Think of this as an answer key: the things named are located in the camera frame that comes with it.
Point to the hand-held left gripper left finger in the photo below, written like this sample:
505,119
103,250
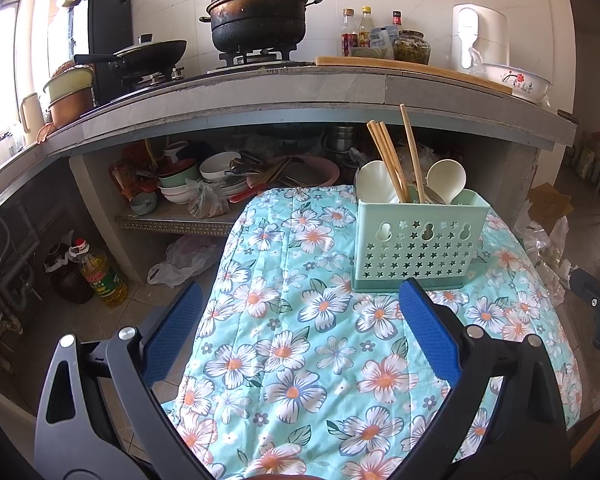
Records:
172,335

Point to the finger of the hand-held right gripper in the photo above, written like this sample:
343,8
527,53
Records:
597,292

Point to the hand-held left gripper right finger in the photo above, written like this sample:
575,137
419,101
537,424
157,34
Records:
430,335

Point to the green plastic utensil holder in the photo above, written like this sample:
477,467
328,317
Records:
420,255

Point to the white rice paddle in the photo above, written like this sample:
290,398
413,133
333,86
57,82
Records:
447,177

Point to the white ceramic spoon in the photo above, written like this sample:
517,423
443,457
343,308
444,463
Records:
372,185

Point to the wooden chopstick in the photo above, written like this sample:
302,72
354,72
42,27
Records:
395,160
389,160
411,150
383,160

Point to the clear plastic bag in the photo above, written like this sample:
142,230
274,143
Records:
545,260

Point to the white plastic bag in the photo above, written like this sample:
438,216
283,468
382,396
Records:
185,260

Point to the yellow cooking oil bottle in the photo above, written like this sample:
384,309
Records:
102,277

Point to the cardboard box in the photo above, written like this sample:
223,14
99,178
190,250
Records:
550,207

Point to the perforated metal shelf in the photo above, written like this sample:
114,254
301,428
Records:
175,221

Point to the dark brown jar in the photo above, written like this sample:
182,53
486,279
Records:
70,282

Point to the teal floral blanket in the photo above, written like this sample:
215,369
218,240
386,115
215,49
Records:
305,335

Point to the clear bag of vegetables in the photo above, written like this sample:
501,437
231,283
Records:
207,202

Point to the red orange plastic packet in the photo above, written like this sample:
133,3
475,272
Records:
127,170

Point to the grey drain pipes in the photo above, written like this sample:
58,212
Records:
10,280

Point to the pile of bowls and plates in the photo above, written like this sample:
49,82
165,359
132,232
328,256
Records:
215,165

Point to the pink plastic basin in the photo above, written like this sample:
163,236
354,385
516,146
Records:
320,172

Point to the stack of steel pots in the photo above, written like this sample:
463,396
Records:
341,145

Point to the white floral enamel basin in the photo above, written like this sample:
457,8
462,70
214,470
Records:
517,82

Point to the brown pot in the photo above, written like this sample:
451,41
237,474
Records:
72,110

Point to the cream thermos jug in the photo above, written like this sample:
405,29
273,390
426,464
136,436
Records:
32,120

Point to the black gas stove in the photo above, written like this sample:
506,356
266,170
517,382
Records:
190,77

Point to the wooden cutting board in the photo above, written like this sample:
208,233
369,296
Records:
430,71

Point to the grey concrete kitchen counter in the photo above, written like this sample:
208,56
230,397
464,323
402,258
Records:
280,90

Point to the white rice cooker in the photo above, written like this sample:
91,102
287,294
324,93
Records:
480,35

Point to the black wok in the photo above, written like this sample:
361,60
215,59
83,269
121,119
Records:
150,52

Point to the small grey bowl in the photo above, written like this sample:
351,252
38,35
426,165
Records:
372,53

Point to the glass jar of pickles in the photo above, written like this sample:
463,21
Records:
412,47

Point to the blue white packet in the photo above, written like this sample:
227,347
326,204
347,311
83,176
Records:
382,37

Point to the clear bottle red label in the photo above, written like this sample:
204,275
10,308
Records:
350,35

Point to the yellow cap sauce bottle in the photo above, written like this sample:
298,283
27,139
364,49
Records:
365,27

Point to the dark bottle red cap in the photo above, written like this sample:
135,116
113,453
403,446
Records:
397,20

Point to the black box appliance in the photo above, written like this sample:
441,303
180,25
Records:
107,25

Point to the black steamer pot steel lid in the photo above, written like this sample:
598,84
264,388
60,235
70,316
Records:
260,15

